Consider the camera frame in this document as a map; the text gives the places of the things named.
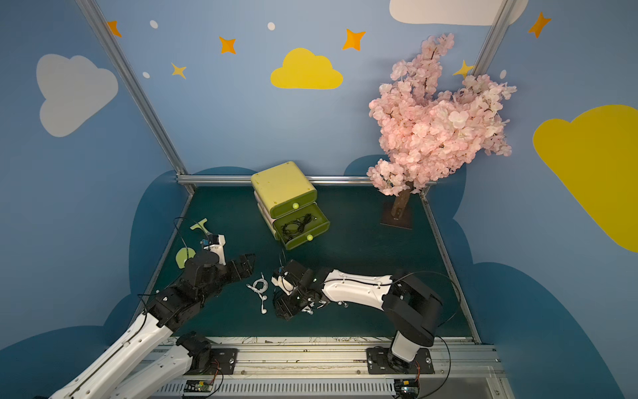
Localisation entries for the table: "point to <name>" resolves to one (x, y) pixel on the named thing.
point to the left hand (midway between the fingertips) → (244, 254)
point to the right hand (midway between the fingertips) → (286, 306)
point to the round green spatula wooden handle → (182, 255)
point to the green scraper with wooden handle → (201, 225)
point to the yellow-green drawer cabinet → (287, 200)
